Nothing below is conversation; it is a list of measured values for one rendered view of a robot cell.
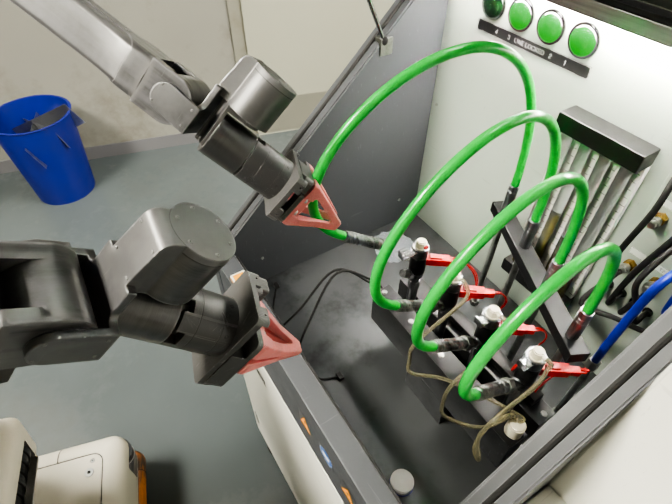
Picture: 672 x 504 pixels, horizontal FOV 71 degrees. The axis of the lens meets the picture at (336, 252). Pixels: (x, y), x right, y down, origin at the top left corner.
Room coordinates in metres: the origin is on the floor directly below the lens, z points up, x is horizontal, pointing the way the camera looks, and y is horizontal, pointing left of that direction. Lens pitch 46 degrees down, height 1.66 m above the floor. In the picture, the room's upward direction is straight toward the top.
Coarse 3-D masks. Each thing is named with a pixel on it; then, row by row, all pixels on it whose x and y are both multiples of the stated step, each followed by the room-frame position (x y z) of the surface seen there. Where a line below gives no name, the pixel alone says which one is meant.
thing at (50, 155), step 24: (48, 96) 2.27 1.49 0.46; (0, 120) 2.11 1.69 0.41; (24, 120) 2.21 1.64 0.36; (48, 120) 2.13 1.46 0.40; (72, 120) 2.12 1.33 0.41; (0, 144) 1.95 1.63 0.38; (24, 144) 1.91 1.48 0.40; (48, 144) 1.95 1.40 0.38; (72, 144) 2.05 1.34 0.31; (24, 168) 1.93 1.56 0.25; (48, 168) 1.93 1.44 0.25; (72, 168) 2.00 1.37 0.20; (48, 192) 1.93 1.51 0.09; (72, 192) 1.97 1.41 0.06
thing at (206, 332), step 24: (240, 288) 0.28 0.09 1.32; (192, 312) 0.24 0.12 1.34; (216, 312) 0.25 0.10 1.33; (240, 312) 0.26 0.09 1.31; (264, 312) 0.25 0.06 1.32; (192, 336) 0.23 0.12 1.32; (216, 336) 0.23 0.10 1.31; (240, 336) 0.23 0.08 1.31; (192, 360) 0.24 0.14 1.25; (216, 360) 0.23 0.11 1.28
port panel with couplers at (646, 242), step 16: (656, 224) 0.50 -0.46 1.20; (640, 240) 0.52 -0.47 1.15; (656, 240) 0.51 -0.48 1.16; (624, 256) 0.53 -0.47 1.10; (640, 256) 0.51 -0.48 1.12; (624, 272) 0.50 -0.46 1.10; (640, 272) 0.50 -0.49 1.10; (656, 272) 0.48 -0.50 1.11; (624, 288) 0.50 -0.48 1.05; (640, 288) 0.49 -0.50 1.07; (656, 304) 0.46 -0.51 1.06
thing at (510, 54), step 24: (456, 48) 0.56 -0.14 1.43; (480, 48) 0.57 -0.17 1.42; (504, 48) 0.59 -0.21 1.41; (408, 72) 0.53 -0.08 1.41; (528, 72) 0.61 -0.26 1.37; (384, 96) 0.52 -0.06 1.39; (528, 96) 0.62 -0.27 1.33; (360, 120) 0.50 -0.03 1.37; (336, 144) 0.49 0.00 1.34; (528, 144) 0.63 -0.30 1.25; (312, 216) 0.48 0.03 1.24
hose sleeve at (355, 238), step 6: (348, 234) 0.50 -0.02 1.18; (354, 234) 0.51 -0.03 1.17; (360, 234) 0.51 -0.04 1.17; (342, 240) 0.50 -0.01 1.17; (348, 240) 0.50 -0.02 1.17; (354, 240) 0.50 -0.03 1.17; (360, 240) 0.50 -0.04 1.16; (366, 240) 0.51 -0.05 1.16; (372, 240) 0.52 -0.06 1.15; (378, 240) 0.52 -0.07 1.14; (366, 246) 0.51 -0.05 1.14; (372, 246) 0.51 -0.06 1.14; (378, 246) 0.52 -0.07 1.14
